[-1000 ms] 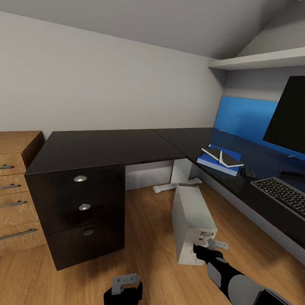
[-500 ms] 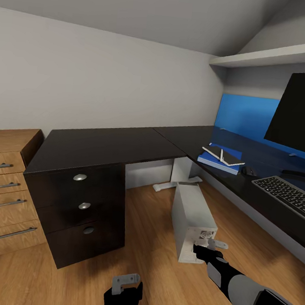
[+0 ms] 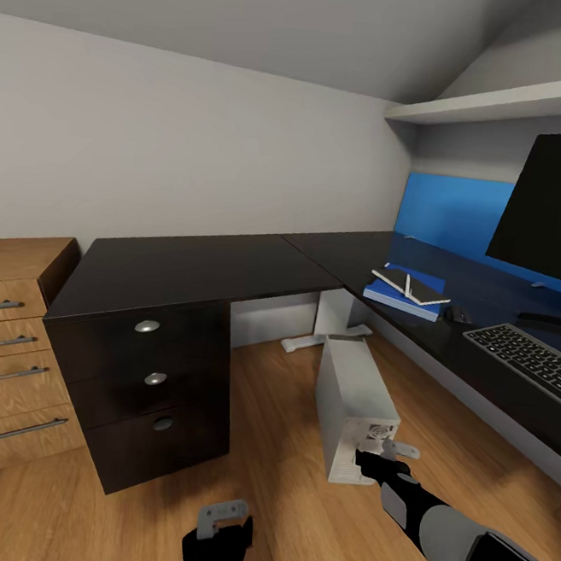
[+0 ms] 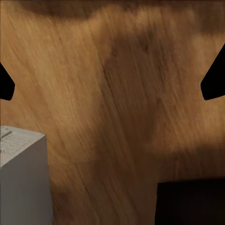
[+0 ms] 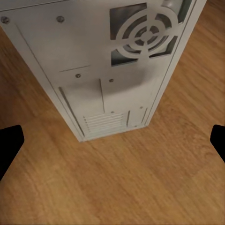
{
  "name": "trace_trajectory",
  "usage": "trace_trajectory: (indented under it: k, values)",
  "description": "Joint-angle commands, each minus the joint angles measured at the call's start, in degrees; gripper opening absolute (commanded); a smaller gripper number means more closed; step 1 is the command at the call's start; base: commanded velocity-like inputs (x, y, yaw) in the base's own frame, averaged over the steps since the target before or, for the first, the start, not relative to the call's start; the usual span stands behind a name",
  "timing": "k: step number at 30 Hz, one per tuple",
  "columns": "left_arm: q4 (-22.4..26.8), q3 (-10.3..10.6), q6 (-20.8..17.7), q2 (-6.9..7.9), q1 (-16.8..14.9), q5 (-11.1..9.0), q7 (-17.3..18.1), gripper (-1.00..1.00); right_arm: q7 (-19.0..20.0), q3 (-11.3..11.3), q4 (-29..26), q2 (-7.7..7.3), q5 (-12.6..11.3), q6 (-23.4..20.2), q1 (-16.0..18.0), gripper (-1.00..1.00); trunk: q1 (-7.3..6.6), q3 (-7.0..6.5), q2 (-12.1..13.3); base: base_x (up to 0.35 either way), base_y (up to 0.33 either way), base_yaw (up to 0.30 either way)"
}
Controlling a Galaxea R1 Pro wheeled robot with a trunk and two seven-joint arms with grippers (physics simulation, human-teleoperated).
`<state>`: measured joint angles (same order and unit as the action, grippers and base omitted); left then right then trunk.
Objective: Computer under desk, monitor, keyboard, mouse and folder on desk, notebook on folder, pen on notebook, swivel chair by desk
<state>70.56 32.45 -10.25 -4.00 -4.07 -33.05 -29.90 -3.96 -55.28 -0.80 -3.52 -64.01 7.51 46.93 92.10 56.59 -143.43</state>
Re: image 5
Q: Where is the desktop computer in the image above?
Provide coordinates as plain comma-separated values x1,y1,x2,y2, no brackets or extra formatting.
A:
0,0,207,142

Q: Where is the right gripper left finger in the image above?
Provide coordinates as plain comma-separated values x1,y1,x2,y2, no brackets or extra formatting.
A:
0,125,24,181

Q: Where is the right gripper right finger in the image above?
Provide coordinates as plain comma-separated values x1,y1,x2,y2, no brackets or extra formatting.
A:
210,124,225,162

